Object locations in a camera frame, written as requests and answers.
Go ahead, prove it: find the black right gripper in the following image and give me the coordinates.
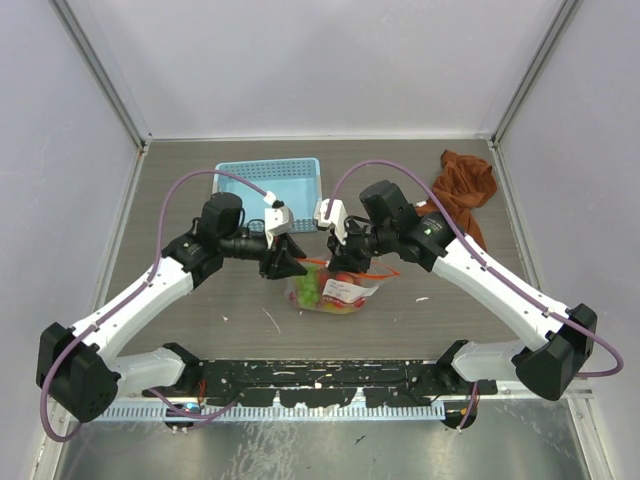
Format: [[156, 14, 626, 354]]
[[327, 216, 396, 274]]

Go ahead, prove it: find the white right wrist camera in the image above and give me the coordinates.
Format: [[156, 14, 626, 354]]
[[313, 199, 347, 245]]

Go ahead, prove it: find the green grape bunch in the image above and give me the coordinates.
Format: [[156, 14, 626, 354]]
[[294, 267, 321, 309]]

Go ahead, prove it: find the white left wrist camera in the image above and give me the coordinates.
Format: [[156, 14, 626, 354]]
[[264, 200, 294, 249]]

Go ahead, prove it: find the aluminium frame post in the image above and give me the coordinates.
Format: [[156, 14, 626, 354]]
[[50, 1, 153, 150], [489, 0, 584, 147]]

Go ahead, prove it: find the brown cloth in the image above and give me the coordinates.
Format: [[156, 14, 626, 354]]
[[431, 150, 497, 250]]

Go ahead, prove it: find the left aluminium frame post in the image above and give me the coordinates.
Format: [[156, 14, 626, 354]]
[[50, 1, 153, 150]]

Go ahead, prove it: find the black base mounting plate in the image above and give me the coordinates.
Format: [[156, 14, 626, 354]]
[[158, 360, 472, 408]]

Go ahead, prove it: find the slotted cable duct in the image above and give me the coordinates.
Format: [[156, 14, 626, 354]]
[[97, 398, 446, 423]]

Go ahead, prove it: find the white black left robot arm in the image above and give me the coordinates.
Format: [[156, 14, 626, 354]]
[[36, 193, 306, 423]]

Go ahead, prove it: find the light blue plastic basket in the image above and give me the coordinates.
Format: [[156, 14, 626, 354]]
[[212, 158, 322, 233]]

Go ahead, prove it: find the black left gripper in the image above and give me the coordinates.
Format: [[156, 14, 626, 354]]
[[220, 229, 308, 278]]

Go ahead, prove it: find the clear zip top bag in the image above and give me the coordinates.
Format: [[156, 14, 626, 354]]
[[284, 257, 400, 315]]

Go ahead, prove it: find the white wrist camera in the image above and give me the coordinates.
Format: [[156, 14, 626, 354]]
[[313, 199, 347, 245], [264, 200, 294, 249]]

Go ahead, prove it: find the right aluminium frame post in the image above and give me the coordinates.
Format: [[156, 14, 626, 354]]
[[489, 0, 584, 147]]

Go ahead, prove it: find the red strawberry cluster with leaves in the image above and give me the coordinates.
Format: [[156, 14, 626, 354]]
[[319, 272, 366, 313]]

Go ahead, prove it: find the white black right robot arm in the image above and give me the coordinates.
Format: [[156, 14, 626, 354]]
[[314, 180, 597, 401]]

